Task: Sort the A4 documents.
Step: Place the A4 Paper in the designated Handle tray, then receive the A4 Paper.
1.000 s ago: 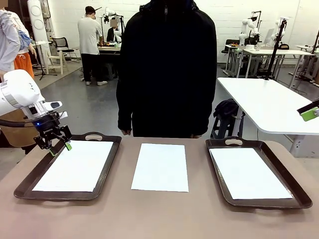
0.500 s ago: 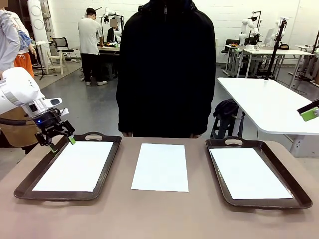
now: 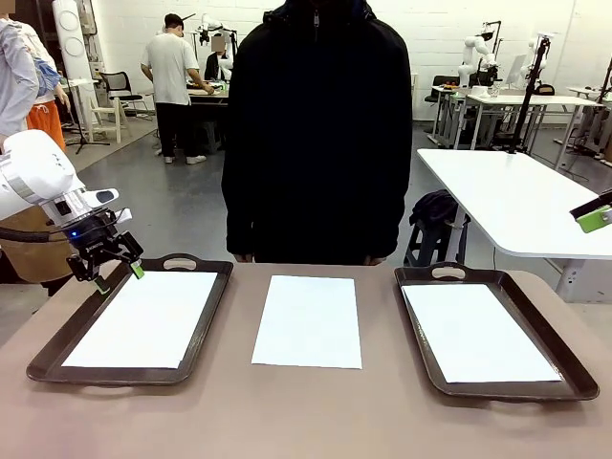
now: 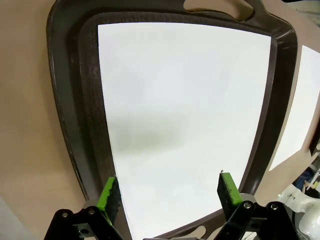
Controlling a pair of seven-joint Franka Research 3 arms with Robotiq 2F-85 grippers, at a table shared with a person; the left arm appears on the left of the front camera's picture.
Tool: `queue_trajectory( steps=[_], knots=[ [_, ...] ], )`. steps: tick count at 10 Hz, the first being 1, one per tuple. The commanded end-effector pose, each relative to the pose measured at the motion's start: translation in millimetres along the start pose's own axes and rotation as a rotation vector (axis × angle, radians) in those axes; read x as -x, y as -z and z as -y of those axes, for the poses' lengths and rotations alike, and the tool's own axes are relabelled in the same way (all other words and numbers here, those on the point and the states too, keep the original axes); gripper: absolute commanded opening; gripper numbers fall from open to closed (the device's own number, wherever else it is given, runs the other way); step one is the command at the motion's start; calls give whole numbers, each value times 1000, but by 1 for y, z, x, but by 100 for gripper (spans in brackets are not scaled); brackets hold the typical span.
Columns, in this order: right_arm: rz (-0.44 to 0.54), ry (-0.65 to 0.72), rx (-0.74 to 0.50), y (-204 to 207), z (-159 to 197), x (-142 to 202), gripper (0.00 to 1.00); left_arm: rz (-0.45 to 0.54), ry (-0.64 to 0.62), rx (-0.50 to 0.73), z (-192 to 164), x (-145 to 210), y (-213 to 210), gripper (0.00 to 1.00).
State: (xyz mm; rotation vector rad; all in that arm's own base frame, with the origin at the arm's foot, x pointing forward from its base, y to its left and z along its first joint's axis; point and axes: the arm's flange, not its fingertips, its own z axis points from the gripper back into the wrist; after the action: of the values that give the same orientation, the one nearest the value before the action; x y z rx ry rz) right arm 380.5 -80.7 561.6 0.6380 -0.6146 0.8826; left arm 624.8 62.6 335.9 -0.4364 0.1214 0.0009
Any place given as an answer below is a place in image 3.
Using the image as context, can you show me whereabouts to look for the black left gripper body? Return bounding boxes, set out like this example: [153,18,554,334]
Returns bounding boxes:
[66,217,123,262]

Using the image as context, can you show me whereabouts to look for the white A4 paper sheet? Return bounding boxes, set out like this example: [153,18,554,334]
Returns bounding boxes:
[60,270,219,370]
[401,282,564,385]

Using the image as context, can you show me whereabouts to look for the person's left forearm black sleeve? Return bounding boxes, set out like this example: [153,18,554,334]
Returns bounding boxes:
[362,181,413,262]

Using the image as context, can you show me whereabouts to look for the person's right forearm black sleeve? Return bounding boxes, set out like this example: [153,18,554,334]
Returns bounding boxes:
[222,181,259,262]

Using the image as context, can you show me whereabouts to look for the brown fabric panel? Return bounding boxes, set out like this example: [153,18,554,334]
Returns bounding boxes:
[0,209,74,284]

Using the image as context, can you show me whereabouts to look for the large white table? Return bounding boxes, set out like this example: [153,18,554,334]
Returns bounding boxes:
[416,147,612,303]

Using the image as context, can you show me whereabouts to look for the black floor stand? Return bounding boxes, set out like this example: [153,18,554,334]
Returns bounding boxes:
[64,95,111,155]

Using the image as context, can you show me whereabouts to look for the dark brown serving tray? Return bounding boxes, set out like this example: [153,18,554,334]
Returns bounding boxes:
[26,252,234,387]
[394,260,601,402]

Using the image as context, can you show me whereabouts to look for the white workbench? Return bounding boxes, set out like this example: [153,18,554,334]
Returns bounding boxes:
[451,93,604,168]

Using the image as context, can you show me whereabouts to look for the white wooden chair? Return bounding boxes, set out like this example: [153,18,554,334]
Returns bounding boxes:
[90,93,130,142]

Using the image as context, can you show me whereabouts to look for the black tall tripod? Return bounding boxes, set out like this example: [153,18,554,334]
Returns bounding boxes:
[507,33,551,155]

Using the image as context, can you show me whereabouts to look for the white monitor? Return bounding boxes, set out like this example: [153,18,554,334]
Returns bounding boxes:
[505,53,528,88]

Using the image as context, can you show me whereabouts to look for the black office chair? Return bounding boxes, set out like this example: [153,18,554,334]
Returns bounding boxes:
[98,70,144,120]

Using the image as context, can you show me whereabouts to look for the black bag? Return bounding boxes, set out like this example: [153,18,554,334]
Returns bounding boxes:
[409,189,463,229]

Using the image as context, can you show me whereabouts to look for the black step stool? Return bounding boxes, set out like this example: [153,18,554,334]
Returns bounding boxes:
[404,212,472,269]

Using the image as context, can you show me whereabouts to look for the background work table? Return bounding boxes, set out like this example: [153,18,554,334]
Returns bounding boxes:
[186,84,231,147]

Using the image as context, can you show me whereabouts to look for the figure in striped shirt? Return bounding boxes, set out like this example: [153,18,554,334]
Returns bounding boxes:
[0,16,40,139]

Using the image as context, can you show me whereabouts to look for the man in white T-shirt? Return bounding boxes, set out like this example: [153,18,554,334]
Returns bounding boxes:
[140,12,216,166]

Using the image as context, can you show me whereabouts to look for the white A4 paper stack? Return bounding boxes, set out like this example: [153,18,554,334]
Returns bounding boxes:
[251,274,363,371]

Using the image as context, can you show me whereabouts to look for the white standing air conditioner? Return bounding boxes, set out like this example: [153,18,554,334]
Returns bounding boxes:
[51,0,99,130]

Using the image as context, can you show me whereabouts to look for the seated person in dark top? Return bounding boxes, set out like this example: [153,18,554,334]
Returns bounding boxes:
[204,35,234,82]

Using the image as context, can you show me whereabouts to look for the person in black jacket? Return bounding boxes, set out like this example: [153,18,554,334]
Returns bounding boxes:
[220,0,413,266]

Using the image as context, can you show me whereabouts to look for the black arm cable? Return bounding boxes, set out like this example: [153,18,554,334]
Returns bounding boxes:
[0,223,74,243]

